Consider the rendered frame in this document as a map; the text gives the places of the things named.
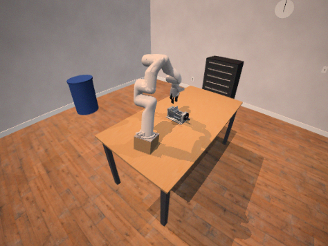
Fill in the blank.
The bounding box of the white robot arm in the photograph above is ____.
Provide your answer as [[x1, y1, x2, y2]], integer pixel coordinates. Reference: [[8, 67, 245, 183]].
[[134, 54, 185, 139]]

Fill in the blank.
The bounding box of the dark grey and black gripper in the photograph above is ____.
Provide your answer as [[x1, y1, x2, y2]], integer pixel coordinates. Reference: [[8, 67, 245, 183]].
[[170, 87, 179, 104]]

